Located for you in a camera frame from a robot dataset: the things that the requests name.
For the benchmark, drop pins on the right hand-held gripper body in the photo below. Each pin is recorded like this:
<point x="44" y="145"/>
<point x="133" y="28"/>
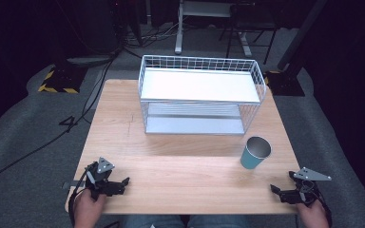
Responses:
<point x="304" y="190"/>

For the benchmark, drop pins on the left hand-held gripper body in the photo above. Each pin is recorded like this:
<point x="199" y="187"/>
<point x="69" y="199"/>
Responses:
<point x="99" y="185"/>

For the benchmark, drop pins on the person's left hand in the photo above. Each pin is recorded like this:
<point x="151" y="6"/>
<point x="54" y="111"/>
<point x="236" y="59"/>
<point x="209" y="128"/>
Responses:
<point x="87" y="209"/>

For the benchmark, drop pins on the person's right hand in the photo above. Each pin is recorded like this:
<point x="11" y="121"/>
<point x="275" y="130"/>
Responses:
<point x="313" y="215"/>

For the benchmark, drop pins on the teal cup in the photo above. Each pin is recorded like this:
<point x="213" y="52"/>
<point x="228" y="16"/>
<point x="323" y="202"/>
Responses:
<point x="255" y="153"/>

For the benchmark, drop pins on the person's left leg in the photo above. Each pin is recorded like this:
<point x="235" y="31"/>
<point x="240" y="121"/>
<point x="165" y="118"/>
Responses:
<point x="153" y="222"/>

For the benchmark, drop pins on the person's leg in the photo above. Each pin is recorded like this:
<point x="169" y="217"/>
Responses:
<point x="153" y="222"/>
<point x="218" y="222"/>

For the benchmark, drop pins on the person's right leg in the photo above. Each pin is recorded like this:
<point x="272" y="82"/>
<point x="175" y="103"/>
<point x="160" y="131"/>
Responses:
<point x="218" y="222"/>

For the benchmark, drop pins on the black stand base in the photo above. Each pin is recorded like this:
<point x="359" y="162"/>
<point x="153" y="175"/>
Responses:
<point x="286" y="84"/>

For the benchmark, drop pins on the yellow-black striped stand base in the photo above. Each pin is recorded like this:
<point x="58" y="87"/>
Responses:
<point x="60" y="83"/>

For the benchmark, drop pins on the dark computer tower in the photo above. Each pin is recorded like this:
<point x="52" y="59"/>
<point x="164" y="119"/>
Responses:
<point x="96" y="27"/>

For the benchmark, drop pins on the grey table bracket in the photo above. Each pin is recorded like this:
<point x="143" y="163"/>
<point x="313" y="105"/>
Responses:
<point x="69" y="185"/>

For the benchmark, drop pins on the black slanted stand post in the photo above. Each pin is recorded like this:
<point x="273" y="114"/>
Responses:
<point x="301" y="34"/>

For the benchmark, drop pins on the white desk frame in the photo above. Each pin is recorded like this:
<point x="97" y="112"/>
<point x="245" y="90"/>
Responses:
<point x="180" y="28"/>

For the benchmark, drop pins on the black metal chair frame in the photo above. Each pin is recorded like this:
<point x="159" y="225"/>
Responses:
<point x="253" y="27"/>

